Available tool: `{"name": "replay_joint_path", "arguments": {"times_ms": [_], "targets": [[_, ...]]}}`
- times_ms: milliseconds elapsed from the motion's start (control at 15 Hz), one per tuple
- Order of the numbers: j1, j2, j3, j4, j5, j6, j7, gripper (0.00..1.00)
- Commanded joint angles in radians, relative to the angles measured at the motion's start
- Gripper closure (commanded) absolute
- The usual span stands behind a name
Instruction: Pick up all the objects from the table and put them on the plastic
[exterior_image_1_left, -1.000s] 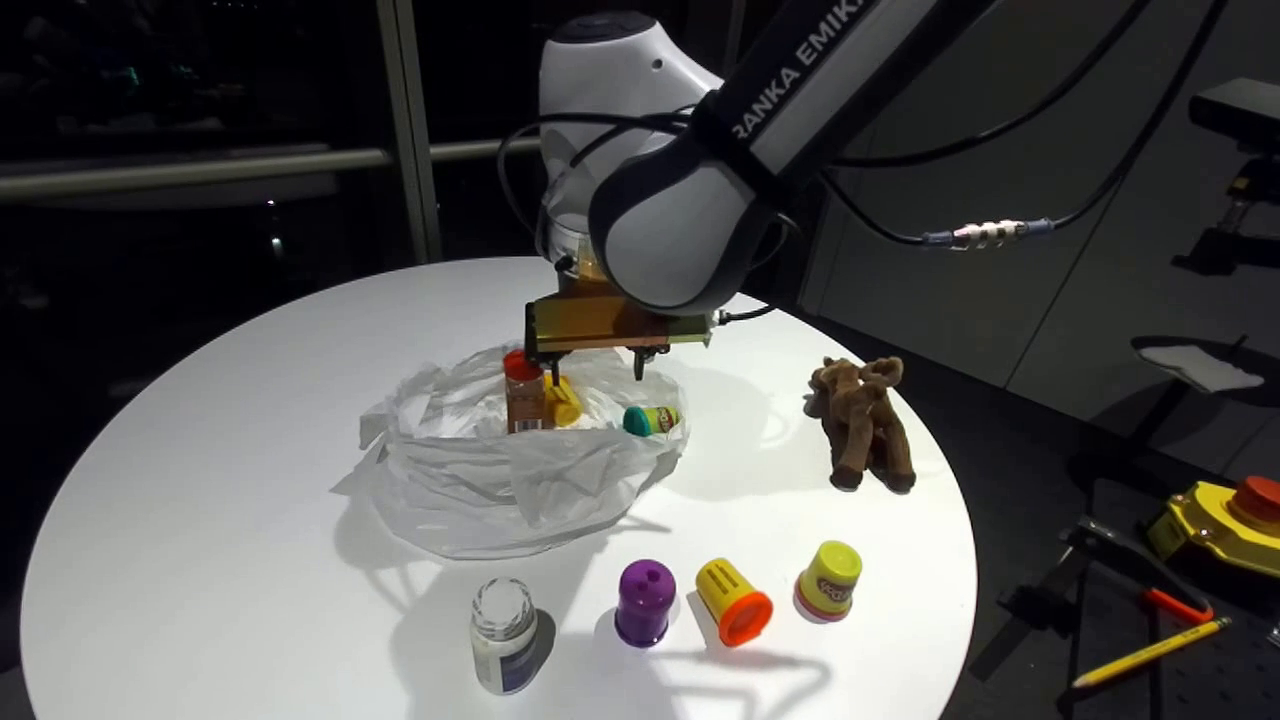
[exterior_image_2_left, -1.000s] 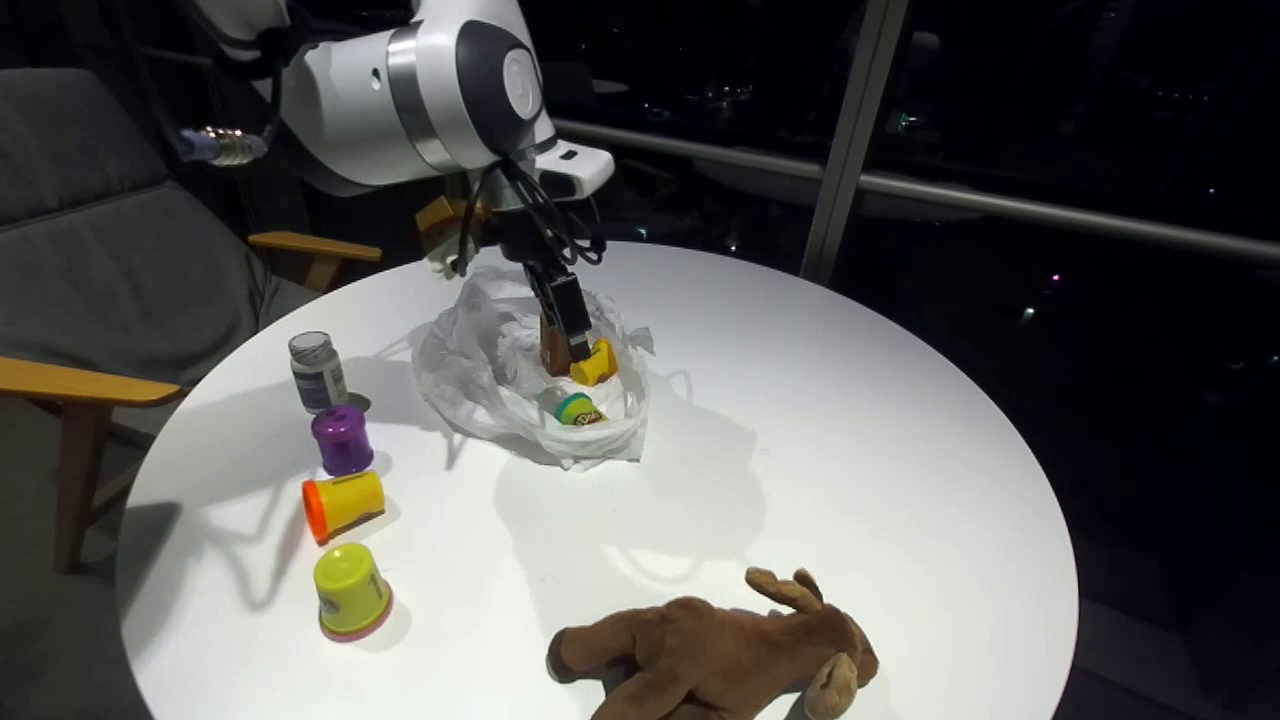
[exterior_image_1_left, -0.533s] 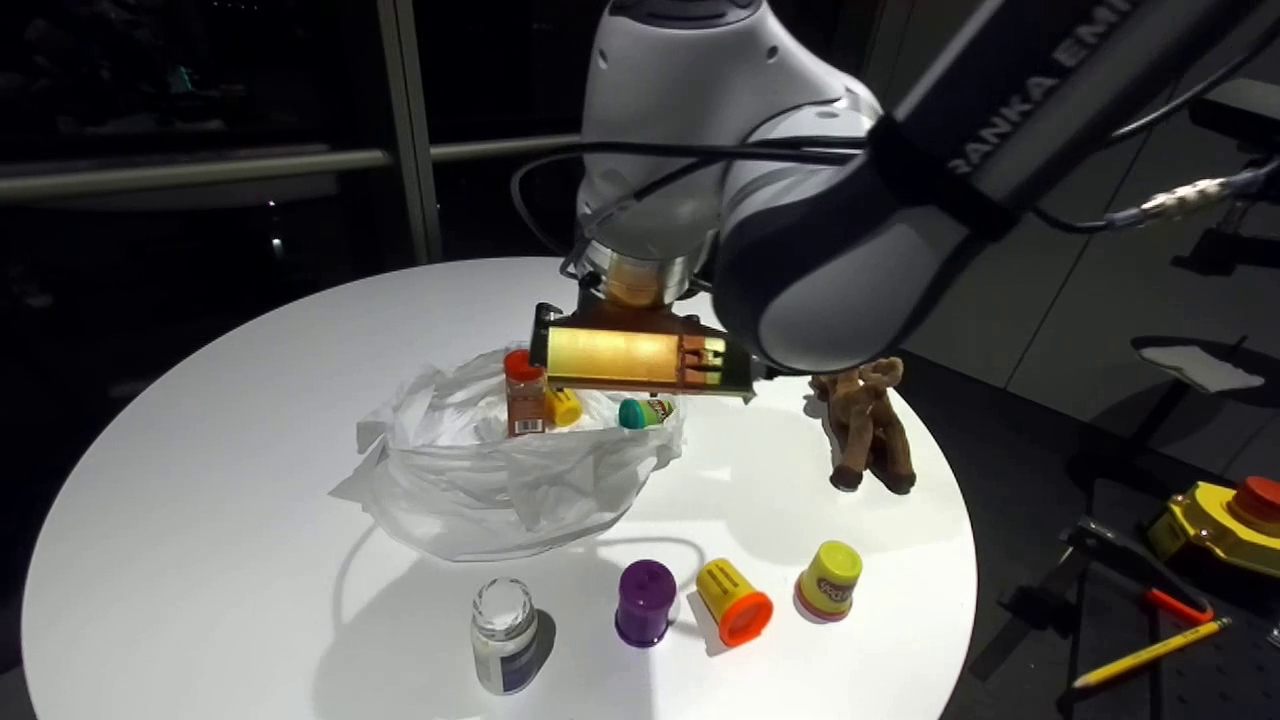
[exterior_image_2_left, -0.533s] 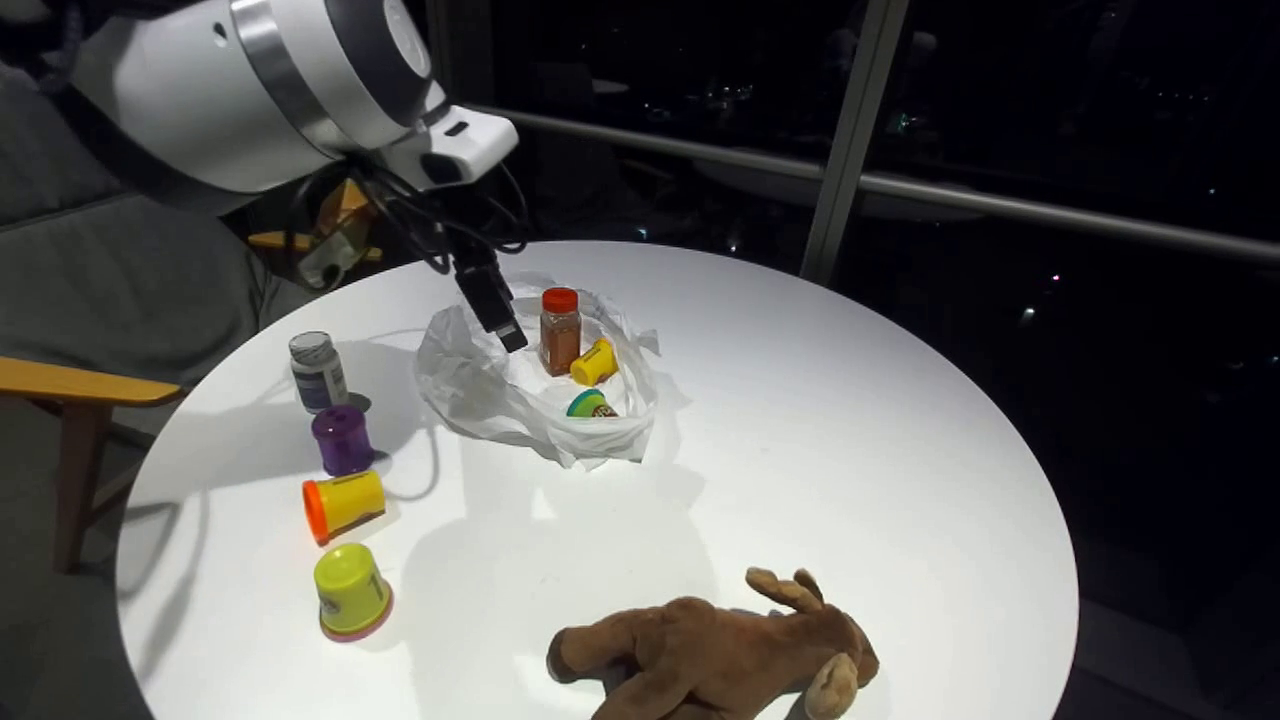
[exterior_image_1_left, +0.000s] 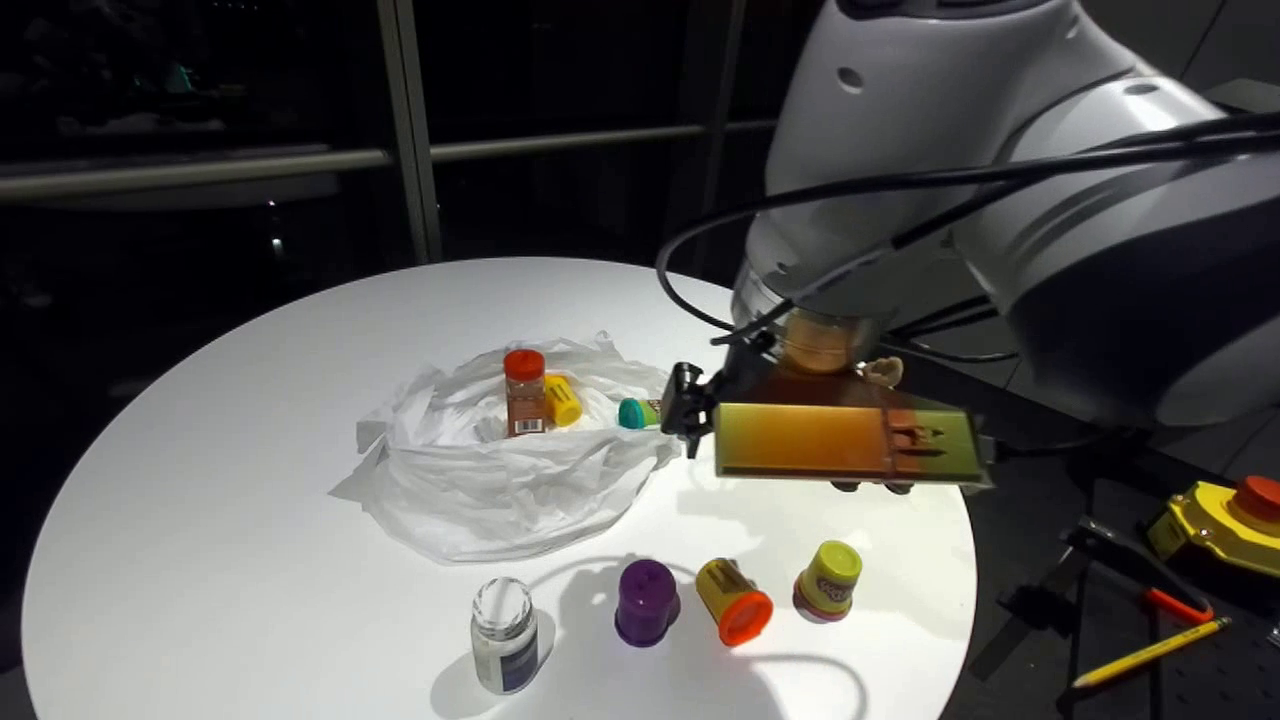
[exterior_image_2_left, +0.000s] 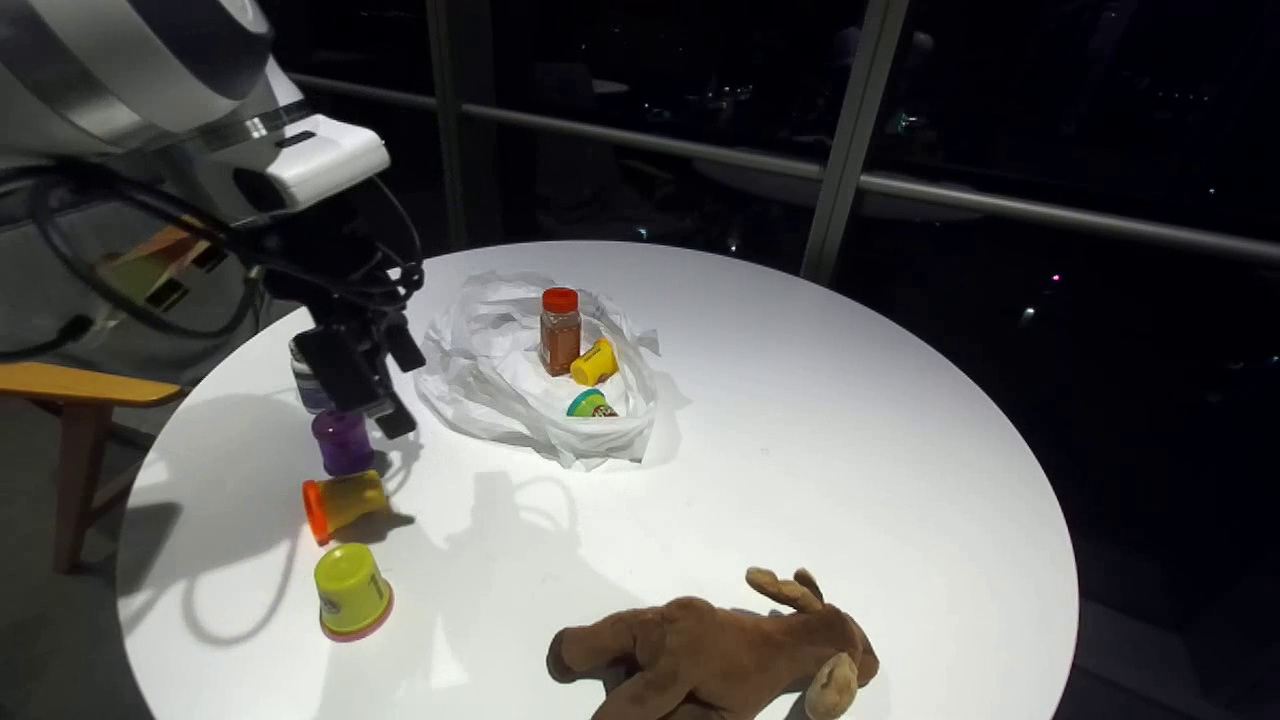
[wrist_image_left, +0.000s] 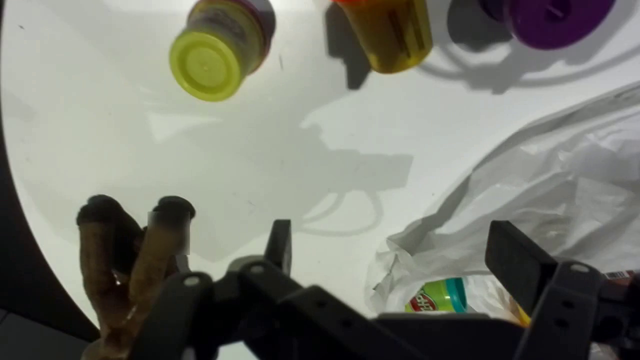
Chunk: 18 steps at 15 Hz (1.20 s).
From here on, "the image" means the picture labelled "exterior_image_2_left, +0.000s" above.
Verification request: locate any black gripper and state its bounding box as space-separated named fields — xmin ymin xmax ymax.
xmin=262 ymin=184 xmax=431 ymax=444

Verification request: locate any grey window frame post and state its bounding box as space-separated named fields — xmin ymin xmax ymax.
xmin=422 ymin=0 xmax=500 ymax=250
xmin=796 ymin=0 xmax=915 ymax=286

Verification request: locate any pink-lidded lime play-doh tub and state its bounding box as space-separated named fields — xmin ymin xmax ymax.
xmin=313 ymin=538 xmax=395 ymax=644

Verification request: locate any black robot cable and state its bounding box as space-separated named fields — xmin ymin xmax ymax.
xmin=0 ymin=164 xmax=431 ymax=362

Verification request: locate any wooden stool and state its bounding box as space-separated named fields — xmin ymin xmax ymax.
xmin=0 ymin=354 xmax=182 ymax=575

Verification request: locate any brown plush toy animal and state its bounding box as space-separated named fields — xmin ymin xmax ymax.
xmin=542 ymin=562 xmax=884 ymax=720

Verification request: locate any grey window rail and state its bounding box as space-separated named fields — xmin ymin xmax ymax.
xmin=284 ymin=72 xmax=1280 ymax=268

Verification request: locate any purple play-doh tub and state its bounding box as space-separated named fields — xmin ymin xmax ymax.
xmin=309 ymin=406 xmax=381 ymax=478

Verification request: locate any translucent white plastic bag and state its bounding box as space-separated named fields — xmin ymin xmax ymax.
xmin=402 ymin=268 xmax=692 ymax=471

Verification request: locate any small yellow play-doh tub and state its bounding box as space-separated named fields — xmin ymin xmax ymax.
xmin=567 ymin=335 xmax=622 ymax=392

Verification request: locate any orange-lidded yellow play-doh tub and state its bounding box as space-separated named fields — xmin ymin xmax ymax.
xmin=301 ymin=469 xmax=391 ymax=552

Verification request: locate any red-capped spice bottle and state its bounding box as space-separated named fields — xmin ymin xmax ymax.
xmin=536 ymin=284 xmax=583 ymax=380

